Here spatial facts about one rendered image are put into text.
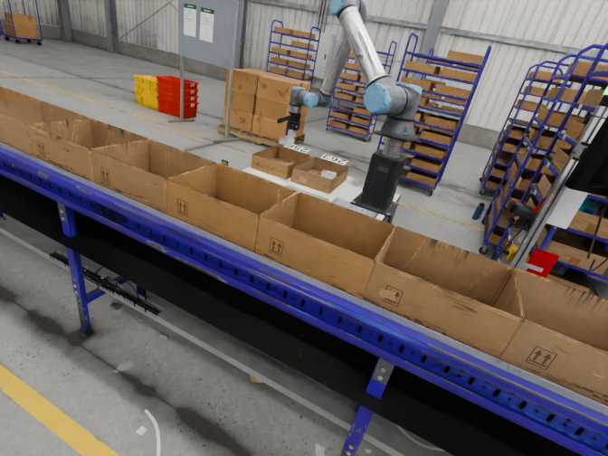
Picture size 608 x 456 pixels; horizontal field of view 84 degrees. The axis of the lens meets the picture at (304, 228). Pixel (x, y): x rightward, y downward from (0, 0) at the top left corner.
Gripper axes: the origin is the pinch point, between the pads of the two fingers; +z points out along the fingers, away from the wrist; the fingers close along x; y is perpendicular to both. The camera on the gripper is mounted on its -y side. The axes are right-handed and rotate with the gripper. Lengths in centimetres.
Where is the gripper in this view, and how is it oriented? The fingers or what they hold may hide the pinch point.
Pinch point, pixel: (287, 139)
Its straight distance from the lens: 256.6
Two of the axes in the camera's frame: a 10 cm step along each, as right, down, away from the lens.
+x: 2.2, -4.3, 8.8
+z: -1.8, 8.7, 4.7
